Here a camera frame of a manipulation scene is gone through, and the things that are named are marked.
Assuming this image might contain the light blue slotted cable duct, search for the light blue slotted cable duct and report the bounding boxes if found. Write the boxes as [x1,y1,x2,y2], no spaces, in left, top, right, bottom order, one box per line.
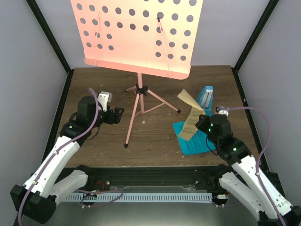
[64,193,212,203]

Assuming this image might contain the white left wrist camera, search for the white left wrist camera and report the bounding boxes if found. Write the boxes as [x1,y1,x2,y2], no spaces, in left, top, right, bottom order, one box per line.
[97,91,112,112]

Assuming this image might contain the sheet music pages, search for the sheet music pages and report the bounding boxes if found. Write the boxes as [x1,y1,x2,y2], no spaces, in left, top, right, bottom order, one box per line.
[177,89,206,141]

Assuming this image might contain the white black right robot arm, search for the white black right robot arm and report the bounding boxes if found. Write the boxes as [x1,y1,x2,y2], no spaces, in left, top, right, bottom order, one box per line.
[195,114,301,226]

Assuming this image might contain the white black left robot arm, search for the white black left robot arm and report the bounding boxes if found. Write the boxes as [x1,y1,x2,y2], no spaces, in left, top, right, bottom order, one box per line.
[10,92,124,224]

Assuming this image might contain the black right frame post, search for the black right frame post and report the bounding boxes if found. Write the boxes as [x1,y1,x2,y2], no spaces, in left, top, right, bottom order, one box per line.
[234,0,279,71]

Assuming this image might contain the black left frame post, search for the black left frame post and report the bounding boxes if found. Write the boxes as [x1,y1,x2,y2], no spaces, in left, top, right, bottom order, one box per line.
[25,0,72,74]

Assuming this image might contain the blue metronome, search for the blue metronome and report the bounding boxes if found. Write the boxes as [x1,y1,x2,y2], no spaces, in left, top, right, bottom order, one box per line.
[195,86,214,115]

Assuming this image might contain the clear plastic metronome cover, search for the clear plastic metronome cover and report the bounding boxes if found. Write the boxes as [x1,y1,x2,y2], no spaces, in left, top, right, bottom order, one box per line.
[202,90,212,108]

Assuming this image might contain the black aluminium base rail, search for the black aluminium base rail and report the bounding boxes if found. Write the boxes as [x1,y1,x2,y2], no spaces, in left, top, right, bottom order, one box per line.
[63,166,278,191]

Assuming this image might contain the teal paper strip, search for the teal paper strip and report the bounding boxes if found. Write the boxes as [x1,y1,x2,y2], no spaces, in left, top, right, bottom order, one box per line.
[173,121,215,155]

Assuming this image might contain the black frame post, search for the black frame post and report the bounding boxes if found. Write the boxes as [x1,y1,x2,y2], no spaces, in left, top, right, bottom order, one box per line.
[234,0,279,71]
[25,0,72,74]

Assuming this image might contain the pink music stand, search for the pink music stand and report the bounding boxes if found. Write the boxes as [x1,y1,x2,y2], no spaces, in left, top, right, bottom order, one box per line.
[70,0,204,148]

